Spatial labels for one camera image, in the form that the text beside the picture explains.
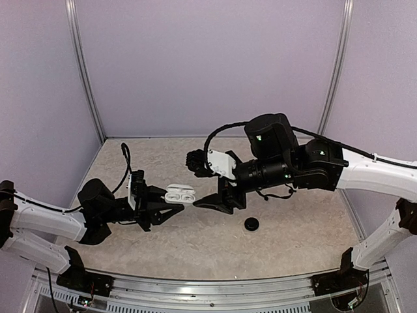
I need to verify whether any right aluminium frame post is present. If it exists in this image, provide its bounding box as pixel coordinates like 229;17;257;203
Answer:
317;0;354;135

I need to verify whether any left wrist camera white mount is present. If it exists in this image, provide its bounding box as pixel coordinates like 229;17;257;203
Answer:
128;170;145;210

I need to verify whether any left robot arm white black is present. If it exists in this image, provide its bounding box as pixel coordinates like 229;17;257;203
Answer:
1;179;194;290

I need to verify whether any aluminium frame post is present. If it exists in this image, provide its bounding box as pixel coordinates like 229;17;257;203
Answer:
65;0;107;145
317;0;354;135

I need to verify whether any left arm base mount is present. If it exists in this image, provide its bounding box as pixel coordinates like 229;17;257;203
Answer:
56;270;114;297

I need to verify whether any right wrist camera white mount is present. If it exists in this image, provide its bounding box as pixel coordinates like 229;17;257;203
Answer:
186;149;238;180

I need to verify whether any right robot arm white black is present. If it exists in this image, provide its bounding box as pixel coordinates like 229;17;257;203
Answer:
186;113;416;290

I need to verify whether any left aluminium frame post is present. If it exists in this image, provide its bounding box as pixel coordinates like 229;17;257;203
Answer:
65;0;107;145

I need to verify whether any front aluminium rail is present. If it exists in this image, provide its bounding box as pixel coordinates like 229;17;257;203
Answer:
20;261;403;312

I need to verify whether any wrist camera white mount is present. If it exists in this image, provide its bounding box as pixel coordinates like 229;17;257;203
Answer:
128;170;145;210
186;149;238;180

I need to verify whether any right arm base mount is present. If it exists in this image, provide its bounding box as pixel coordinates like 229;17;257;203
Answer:
311;271;368;297

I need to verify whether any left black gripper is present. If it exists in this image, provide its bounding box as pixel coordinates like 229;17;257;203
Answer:
100;182;184;231

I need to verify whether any white earbud charging case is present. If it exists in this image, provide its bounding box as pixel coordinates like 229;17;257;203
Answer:
164;184;196;205

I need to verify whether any black round disc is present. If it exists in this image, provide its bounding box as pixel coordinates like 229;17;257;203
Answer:
244;217;260;231

